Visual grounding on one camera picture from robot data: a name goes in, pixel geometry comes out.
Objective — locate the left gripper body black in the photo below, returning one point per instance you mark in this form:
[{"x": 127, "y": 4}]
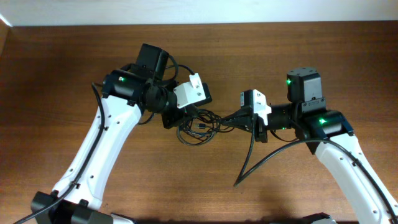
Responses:
[{"x": 171, "y": 116}]

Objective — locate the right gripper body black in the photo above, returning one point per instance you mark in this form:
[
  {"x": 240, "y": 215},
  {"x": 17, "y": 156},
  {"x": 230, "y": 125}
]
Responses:
[{"x": 260, "y": 127}]

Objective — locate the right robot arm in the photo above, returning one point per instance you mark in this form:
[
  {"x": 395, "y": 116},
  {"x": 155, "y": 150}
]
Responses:
[{"x": 328, "y": 135}]

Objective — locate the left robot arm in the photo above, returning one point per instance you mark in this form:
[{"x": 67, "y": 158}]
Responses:
[{"x": 125, "y": 95}]

